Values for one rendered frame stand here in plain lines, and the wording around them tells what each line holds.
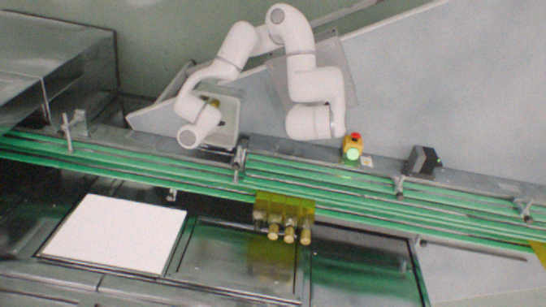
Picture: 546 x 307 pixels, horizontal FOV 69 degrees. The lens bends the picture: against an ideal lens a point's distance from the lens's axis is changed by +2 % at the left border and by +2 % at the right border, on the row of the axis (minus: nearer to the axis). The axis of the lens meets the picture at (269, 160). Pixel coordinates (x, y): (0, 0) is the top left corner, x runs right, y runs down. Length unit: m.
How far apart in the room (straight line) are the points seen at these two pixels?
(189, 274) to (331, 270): 0.53
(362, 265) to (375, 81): 0.71
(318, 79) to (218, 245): 0.74
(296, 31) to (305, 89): 0.16
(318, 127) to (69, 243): 0.96
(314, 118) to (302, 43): 0.21
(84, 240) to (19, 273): 0.21
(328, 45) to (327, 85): 0.26
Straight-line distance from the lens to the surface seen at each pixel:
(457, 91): 1.60
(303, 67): 1.12
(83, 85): 2.13
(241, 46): 1.16
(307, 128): 1.09
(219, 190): 1.58
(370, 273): 1.60
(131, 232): 1.55
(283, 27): 1.13
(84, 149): 1.70
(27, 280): 1.52
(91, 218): 1.62
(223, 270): 1.42
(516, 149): 1.80
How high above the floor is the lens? 2.13
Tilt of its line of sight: 55 degrees down
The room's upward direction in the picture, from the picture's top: 169 degrees counter-clockwise
